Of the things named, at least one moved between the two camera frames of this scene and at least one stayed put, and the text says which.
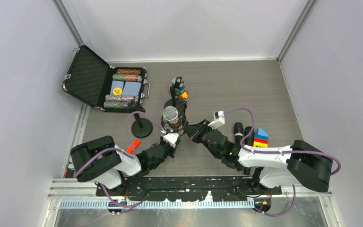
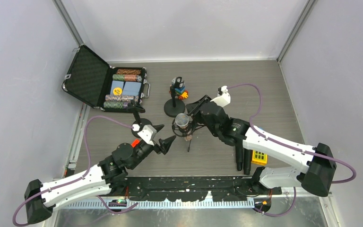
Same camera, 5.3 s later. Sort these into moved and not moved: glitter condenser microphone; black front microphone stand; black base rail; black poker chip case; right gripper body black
Moved: right gripper body black; glitter condenser microphone
Not moved: black poker chip case; black base rail; black front microphone stand
